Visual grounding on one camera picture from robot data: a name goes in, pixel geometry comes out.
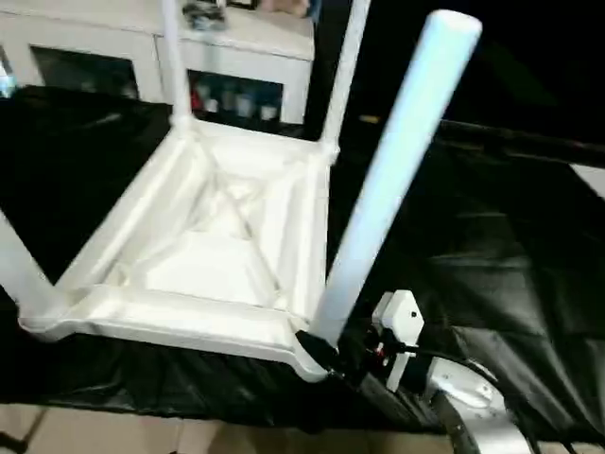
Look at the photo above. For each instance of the white board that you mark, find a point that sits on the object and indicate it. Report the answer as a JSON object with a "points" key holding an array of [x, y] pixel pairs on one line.
{"points": [[588, 180]]}

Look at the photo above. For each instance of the white plastic table leg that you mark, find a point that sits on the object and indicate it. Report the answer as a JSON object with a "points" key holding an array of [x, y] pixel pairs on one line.
{"points": [[24, 274], [176, 66], [345, 76], [397, 170]]}

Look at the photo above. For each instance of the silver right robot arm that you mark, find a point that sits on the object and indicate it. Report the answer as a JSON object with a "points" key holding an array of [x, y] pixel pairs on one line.
{"points": [[473, 416]]}

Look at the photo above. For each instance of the small red bottle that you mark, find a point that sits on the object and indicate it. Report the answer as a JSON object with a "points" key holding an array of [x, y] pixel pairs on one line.
{"points": [[197, 99]]}

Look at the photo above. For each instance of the grey crumpled bundle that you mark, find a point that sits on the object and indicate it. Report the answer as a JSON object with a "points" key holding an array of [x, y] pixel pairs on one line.
{"points": [[203, 11]]}

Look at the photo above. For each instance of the small tan tag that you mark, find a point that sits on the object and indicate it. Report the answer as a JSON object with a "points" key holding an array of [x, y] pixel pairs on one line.
{"points": [[369, 119]]}

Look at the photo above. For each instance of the black plastic mat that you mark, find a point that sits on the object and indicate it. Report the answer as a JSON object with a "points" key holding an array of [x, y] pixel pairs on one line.
{"points": [[473, 265]]}

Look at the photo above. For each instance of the white cabinet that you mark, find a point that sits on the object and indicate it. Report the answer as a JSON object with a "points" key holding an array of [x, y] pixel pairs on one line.
{"points": [[113, 38]]}

